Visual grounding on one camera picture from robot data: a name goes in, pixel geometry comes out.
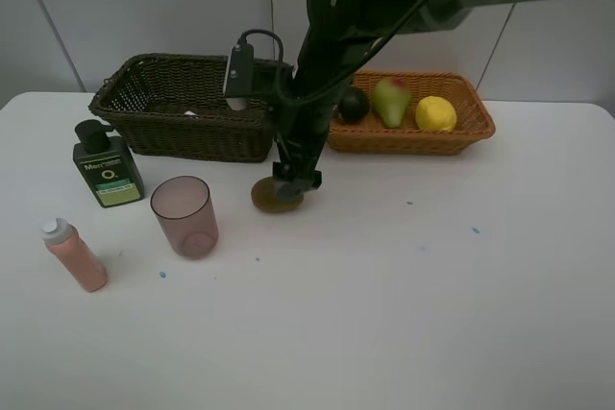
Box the pink bottle white cap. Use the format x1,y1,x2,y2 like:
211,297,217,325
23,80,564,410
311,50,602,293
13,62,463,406
41,218,109,292

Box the translucent pink plastic cup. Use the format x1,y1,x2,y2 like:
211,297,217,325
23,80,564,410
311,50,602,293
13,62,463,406
150,176,219,260

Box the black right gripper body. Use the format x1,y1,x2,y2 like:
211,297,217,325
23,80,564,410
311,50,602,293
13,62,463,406
271,74,354,189

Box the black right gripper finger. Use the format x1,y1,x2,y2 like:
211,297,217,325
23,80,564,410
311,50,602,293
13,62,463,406
273,179,303,204

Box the green pear red blush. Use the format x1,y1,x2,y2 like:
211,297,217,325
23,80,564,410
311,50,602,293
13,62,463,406
372,78,411,129

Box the yellow lemon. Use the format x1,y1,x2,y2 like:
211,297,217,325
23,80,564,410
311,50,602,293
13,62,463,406
415,96,457,132

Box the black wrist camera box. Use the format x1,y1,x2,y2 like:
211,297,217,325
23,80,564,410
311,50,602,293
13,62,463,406
223,41,254,111

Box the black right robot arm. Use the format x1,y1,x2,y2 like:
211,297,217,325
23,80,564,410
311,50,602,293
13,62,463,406
273,0,537,196

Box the dark green mangosteen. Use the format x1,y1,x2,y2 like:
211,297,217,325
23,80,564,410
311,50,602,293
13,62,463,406
337,86,370,124

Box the brown kiwi fruit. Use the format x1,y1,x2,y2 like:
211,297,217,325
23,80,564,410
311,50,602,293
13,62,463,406
251,177,304,213

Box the dark brown wicker basket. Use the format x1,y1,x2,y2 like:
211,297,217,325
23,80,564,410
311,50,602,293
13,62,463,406
88,53,273,163

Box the dark green pump bottle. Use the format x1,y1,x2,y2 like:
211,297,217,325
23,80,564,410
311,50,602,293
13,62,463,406
72,119,145,208

